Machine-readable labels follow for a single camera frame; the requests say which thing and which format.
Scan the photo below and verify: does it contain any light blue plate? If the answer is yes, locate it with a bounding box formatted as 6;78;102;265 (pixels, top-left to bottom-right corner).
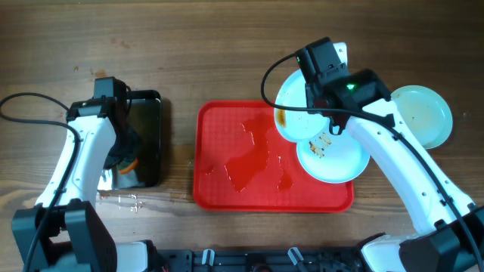
274;70;329;142
391;85;453;149
296;131;370;184

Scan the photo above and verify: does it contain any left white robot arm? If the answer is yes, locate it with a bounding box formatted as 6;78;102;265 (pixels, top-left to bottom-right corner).
12;77;147;271

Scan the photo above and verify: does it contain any orange green scrub sponge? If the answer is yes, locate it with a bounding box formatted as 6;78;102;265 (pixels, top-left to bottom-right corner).
118;158;138;175

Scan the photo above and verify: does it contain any black water basin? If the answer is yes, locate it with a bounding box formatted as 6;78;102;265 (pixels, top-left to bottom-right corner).
98;90;162;191

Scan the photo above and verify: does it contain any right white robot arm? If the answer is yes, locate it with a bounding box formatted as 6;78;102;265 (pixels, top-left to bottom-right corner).
295;38;483;271

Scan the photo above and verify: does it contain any red plastic tray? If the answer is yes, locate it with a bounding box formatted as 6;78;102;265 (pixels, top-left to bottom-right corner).
193;100;355;213

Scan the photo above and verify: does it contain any black mounting rail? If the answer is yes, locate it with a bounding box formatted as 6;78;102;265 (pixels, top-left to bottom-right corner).
158;247;367;272

